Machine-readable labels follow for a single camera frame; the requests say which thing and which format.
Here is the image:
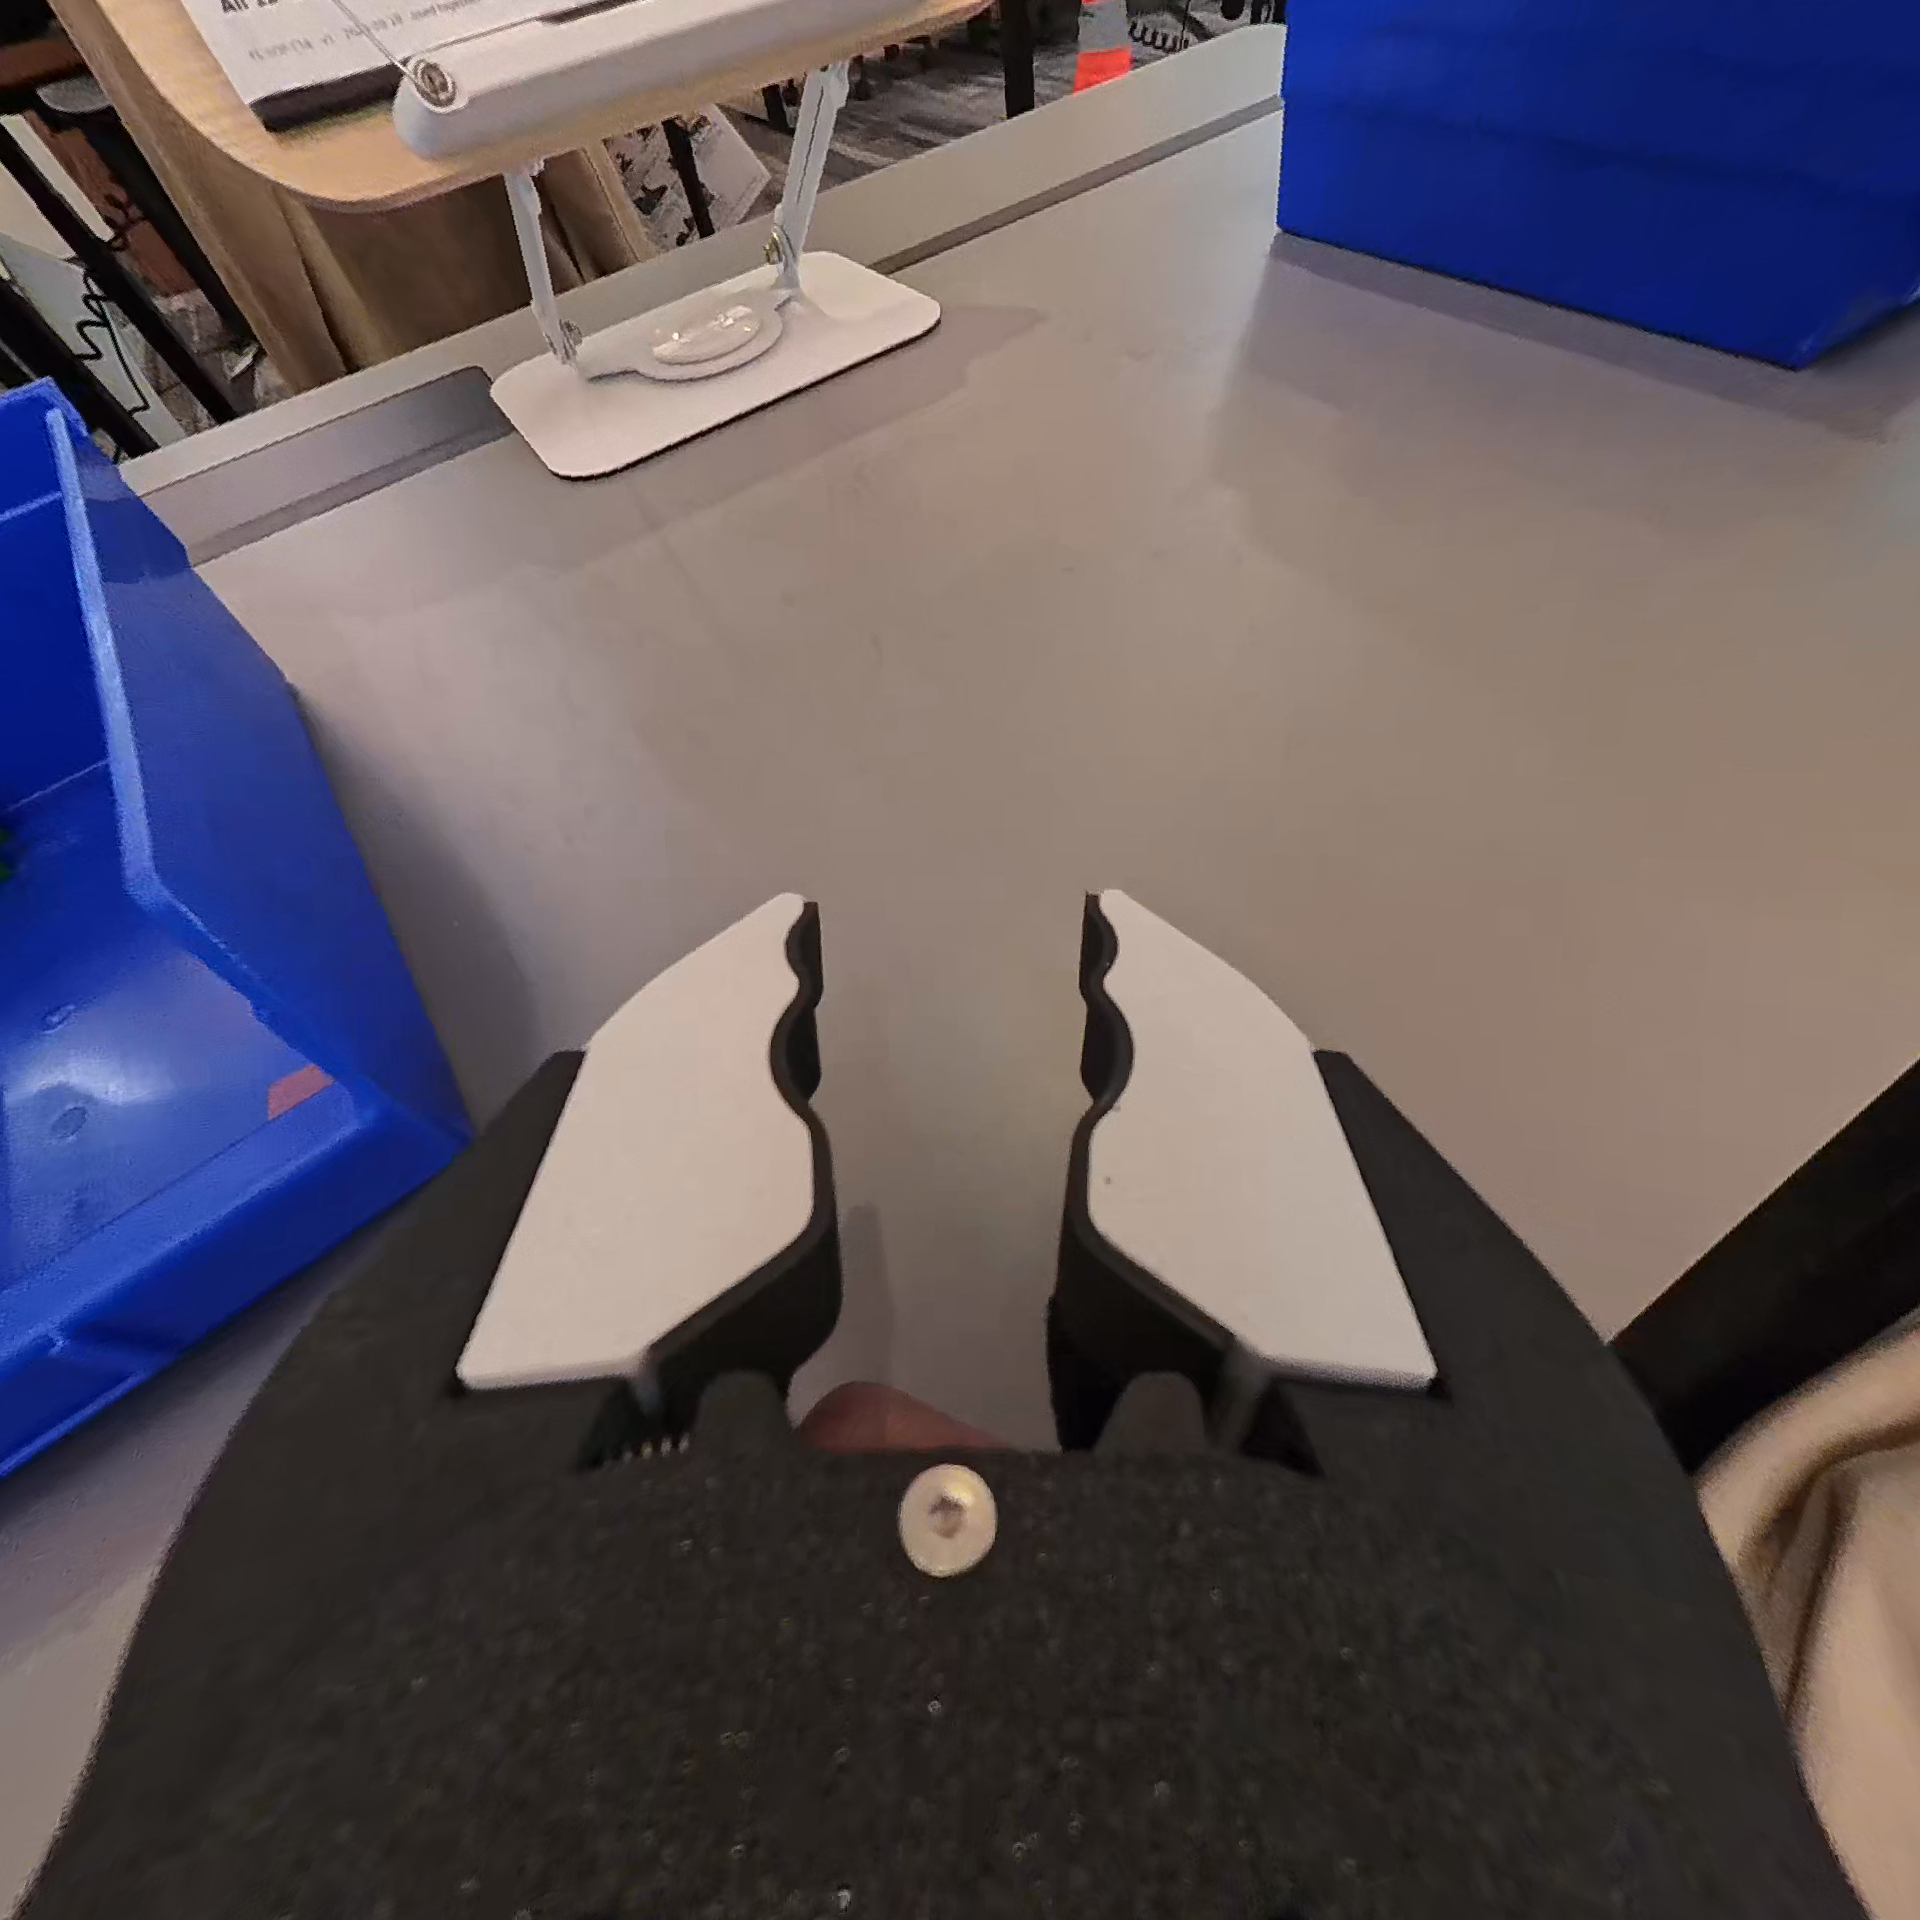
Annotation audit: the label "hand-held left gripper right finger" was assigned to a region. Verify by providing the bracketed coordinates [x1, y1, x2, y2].
[1049, 888, 1443, 1406]

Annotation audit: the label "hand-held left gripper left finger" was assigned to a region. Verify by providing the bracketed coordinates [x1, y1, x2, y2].
[454, 894, 842, 1397]

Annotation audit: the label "blue plastic bin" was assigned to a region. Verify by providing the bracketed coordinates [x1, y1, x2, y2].
[1275, 0, 1920, 369]
[0, 378, 474, 1479]

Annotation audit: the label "person's black pants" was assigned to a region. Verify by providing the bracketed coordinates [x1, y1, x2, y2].
[1611, 1056, 1920, 1479]

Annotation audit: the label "white and wooden book stand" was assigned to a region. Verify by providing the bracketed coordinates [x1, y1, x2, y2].
[53, 0, 1000, 483]

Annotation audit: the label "newspaper sheet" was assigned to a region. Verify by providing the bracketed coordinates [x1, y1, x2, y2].
[614, 104, 773, 250]

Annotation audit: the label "printed instruction sheet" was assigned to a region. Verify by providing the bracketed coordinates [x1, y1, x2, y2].
[188, 0, 616, 129]

